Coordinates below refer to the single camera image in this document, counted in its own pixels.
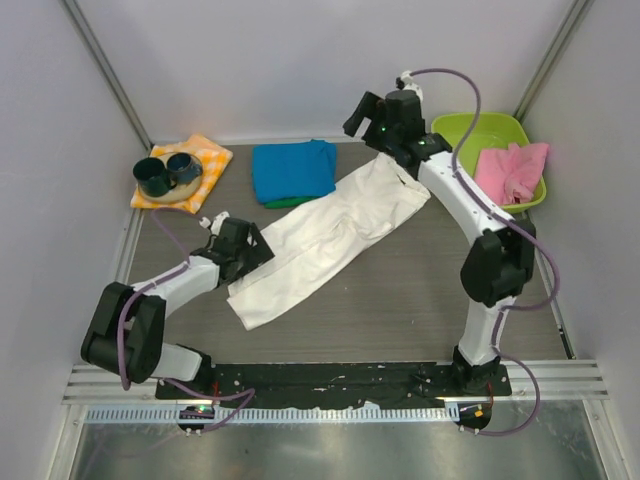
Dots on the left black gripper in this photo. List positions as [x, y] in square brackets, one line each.
[258, 255]

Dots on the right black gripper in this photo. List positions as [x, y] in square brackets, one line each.
[372, 108]

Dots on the white printed t-shirt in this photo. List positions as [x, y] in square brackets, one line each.
[315, 241]

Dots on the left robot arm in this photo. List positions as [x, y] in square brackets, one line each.
[126, 333]

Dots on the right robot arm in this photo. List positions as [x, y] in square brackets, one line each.
[501, 254]

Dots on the folded green t-shirt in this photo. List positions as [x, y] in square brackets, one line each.
[290, 202]

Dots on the beige ceramic plate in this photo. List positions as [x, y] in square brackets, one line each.
[178, 193]

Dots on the orange checkered cloth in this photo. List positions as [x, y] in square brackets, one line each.
[214, 159]

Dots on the folded blue t-shirt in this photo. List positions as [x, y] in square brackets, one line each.
[283, 171]

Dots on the dark blue mug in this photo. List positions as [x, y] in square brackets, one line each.
[183, 168]

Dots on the dark green mug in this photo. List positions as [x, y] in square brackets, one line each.
[152, 177]

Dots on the pink t-shirt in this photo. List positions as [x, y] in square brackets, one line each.
[510, 176]

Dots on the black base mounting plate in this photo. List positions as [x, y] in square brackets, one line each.
[337, 386]

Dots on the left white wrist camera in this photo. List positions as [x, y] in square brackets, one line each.
[214, 225]

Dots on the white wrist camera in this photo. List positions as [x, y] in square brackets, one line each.
[214, 225]
[406, 82]

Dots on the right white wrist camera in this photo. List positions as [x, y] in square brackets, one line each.
[406, 82]

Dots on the white slotted cable duct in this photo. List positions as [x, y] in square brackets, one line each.
[193, 415]

